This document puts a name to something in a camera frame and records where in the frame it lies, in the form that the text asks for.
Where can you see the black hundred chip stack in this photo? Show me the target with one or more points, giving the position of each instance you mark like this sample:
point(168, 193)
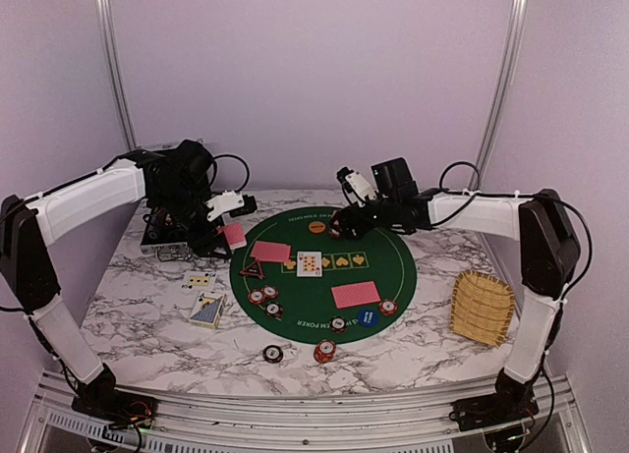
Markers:
point(272, 354)

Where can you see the face up hearts card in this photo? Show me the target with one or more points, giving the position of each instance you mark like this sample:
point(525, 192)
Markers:
point(309, 264)

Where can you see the aluminium frame post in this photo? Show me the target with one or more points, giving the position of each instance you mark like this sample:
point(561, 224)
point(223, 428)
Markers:
point(506, 73)
point(106, 23)

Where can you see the red playing card deck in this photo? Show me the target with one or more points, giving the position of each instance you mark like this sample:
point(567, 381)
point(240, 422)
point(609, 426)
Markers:
point(235, 235)

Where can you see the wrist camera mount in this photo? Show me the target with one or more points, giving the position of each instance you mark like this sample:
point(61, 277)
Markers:
point(231, 202)
point(354, 183)

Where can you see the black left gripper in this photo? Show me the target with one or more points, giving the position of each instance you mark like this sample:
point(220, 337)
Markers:
point(201, 241)

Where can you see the aluminium frame post left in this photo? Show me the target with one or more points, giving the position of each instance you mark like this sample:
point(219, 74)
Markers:
point(106, 23)

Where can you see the aluminium frame post right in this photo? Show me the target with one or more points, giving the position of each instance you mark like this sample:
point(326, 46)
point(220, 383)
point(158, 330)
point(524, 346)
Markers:
point(506, 73)

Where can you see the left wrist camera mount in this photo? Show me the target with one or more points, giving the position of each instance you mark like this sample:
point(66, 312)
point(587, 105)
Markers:
point(231, 202)

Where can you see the triangular all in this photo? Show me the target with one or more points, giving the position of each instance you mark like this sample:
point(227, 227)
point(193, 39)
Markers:
point(253, 270)

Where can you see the round green poker mat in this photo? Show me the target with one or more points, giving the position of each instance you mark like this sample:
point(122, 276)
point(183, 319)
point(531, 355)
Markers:
point(296, 281)

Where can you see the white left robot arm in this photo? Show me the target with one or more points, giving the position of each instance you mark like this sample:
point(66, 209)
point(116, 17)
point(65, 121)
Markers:
point(30, 228)

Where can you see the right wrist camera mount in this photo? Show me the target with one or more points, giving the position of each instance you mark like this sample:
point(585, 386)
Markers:
point(354, 183)

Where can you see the blue small blind button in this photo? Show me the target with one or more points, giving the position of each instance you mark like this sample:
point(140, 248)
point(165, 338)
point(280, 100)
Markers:
point(368, 318)

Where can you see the aluminium front rail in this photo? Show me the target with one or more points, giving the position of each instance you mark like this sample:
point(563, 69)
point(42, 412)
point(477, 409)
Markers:
point(415, 420)

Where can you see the aluminium poker case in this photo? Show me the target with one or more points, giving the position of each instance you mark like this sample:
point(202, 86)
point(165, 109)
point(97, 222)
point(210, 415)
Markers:
point(176, 187)

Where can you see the card deck box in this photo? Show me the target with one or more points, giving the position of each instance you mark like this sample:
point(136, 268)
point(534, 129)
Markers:
point(207, 310)

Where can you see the red five chip stack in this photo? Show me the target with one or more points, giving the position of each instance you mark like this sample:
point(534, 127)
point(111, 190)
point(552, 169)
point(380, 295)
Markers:
point(324, 351)

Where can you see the dealt card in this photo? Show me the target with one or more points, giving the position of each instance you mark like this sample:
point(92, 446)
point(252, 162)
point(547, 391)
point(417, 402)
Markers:
point(271, 252)
point(354, 295)

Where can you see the orange big blind button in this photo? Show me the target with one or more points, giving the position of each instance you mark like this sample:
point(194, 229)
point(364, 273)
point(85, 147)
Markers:
point(317, 227)

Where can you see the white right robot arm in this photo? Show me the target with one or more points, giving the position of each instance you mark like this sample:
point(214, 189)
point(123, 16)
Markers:
point(549, 253)

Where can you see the woven bamboo basket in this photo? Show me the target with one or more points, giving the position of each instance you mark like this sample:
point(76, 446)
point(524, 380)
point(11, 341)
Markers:
point(482, 307)

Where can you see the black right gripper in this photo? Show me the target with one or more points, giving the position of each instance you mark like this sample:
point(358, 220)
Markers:
point(342, 216)

